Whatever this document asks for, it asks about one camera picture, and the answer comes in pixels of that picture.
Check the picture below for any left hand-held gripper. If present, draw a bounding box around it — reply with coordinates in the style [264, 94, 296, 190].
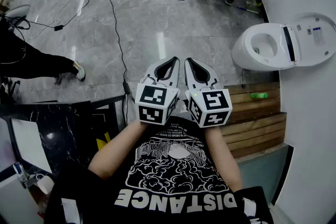
[134, 56, 182, 126]

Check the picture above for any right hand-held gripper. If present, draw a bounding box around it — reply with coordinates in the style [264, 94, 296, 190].
[184, 57, 233, 129]

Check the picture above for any white toilet with lid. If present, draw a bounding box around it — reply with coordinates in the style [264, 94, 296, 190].
[240, 23, 287, 69]

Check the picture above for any raised white plastic toilet lid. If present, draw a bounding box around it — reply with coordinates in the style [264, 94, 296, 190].
[281, 12, 336, 68]

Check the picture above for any person's right forearm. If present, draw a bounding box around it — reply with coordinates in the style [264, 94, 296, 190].
[204, 125, 244, 192]

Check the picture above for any person's left forearm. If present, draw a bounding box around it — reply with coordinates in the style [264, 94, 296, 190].
[88, 120, 150, 180]

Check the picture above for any white toilet bowl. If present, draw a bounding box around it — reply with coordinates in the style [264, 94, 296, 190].
[232, 22, 300, 72]

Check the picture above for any blue white pen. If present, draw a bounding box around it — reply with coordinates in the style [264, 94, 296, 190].
[237, 6, 260, 14]

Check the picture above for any wooden slatted platform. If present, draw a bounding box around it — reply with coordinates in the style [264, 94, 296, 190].
[219, 82, 287, 159]

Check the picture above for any yellow sheet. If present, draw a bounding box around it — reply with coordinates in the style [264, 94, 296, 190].
[96, 132, 111, 151]

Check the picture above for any black marble cabinet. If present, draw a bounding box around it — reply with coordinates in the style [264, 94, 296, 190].
[0, 100, 93, 179]

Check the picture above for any grey metal curved panel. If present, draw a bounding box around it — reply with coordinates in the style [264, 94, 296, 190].
[236, 143, 294, 205]

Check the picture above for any person's black printed t-shirt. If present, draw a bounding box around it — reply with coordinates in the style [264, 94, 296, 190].
[44, 115, 274, 224]

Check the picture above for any white board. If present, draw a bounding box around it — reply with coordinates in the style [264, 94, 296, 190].
[10, 118, 53, 174]

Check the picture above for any white mug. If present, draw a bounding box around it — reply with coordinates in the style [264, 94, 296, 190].
[35, 174, 55, 195]

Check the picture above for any long black cable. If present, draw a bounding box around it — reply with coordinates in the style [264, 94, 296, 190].
[104, 0, 129, 84]

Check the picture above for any black metal frame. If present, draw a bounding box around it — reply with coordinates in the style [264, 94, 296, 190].
[90, 95, 125, 140]

